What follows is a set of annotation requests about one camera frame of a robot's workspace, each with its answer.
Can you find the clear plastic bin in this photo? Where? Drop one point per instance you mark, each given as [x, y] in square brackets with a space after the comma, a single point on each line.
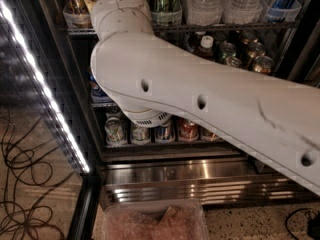
[181, 219]

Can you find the bottom red can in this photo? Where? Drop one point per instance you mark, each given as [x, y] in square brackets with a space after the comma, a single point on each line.
[187, 130]

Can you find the open glass fridge door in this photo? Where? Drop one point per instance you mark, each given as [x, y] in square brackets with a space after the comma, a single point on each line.
[49, 163]

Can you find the green can top shelf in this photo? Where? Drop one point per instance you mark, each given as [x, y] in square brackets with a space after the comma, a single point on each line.
[165, 12]

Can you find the bottom white floral can left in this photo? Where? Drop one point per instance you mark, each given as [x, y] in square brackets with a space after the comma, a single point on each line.
[115, 133]

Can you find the blue red bull can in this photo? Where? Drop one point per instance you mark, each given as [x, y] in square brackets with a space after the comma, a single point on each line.
[278, 10]

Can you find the clear water bottle right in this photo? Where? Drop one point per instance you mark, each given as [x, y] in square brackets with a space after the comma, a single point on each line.
[241, 11]

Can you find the iced tea bottle white cap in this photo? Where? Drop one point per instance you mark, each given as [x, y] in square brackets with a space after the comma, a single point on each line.
[205, 48]

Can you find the clear water bottle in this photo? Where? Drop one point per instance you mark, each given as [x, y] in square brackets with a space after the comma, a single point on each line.
[202, 12]
[241, 11]

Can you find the front left pepsi can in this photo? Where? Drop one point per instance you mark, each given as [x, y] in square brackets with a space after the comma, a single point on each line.
[97, 94]

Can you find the bottom blue can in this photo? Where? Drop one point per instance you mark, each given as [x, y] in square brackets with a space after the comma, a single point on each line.
[165, 132]

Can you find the clear water bottle left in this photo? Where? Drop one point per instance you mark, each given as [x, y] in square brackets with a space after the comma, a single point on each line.
[202, 12]

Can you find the stainless steel fridge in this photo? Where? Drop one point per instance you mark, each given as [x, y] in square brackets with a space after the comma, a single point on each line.
[217, 173]

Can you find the bottom gold can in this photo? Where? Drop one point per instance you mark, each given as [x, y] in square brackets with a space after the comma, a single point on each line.
[207, 135]

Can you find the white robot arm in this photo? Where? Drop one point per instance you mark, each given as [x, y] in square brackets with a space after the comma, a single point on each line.
[274, 120]

